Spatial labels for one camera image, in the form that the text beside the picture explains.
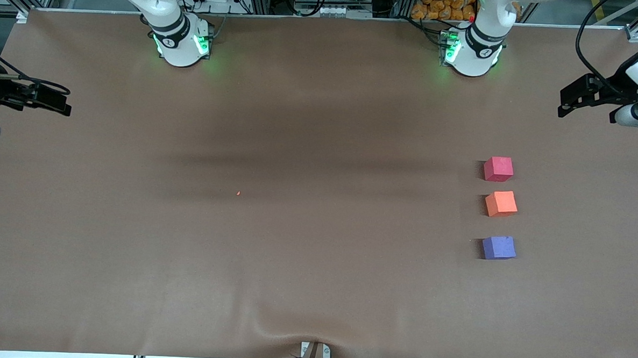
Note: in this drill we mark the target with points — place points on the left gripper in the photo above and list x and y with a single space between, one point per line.
620 90

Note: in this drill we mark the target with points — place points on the orange foam block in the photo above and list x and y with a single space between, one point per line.
501 204

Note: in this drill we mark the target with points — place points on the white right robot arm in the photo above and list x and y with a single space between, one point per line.
179 44

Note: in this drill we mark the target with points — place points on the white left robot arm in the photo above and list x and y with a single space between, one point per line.
478 54

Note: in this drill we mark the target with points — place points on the red foam block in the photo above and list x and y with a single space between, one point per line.
498 169

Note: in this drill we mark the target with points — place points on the bag of orange items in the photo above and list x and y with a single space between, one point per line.
442 6

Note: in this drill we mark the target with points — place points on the purple foam block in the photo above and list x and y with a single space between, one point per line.
499 247

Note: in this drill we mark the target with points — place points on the white terminal block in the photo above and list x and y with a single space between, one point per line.
329 10

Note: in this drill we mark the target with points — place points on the brown table cover mat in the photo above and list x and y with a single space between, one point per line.
315 254

